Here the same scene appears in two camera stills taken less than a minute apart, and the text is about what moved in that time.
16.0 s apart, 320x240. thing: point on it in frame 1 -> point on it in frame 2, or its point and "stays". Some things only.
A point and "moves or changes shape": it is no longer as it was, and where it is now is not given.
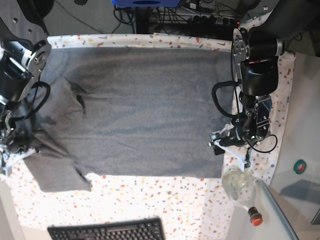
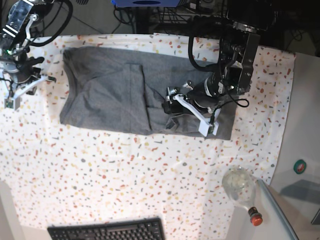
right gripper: x=215 y=137 -> x=172 y=106
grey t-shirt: x=124 y=110 moves or changes shape
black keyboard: x=145 y=229 stays
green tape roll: x=300 y=166 stays
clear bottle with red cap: x=240 y=185 stays
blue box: x=147 y=3 stays
